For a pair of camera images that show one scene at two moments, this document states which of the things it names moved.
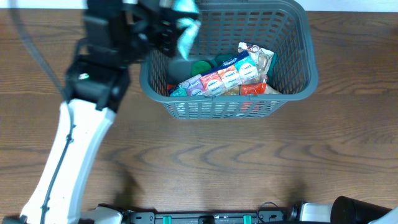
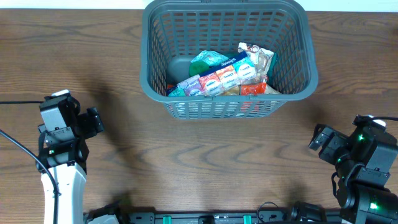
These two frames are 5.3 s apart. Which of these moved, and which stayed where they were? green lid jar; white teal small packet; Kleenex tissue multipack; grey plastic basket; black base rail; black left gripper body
Moved: black left gripper body; white teal small packet
Stayed: Kleenex tissue multipack; green lid jar; grey plastic basket; black base rail
